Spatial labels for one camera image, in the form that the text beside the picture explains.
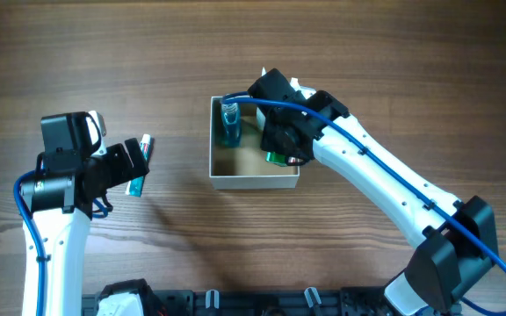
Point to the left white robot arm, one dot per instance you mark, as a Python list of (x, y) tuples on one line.
[(57, 202)]

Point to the green Dettol soap bar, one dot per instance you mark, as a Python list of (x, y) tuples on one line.
[(281, 160)]

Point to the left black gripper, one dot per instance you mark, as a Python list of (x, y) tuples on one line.
[(115, 163)]

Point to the teal toothpaste tube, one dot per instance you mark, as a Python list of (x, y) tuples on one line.
[(135, 186)]

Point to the blue mouthwash bottle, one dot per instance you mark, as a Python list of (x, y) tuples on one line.
[(231, 120)]

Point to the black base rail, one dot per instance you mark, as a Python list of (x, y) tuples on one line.
[(356, 301)]

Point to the white cardboard box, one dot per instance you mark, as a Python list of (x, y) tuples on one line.
[(244, 167)]

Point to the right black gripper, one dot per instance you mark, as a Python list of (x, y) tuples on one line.
[(279, 143)]

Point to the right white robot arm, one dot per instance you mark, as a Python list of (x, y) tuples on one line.
[(455, 242)]

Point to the white lotion tube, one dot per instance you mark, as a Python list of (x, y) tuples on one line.
[(260, 119)]

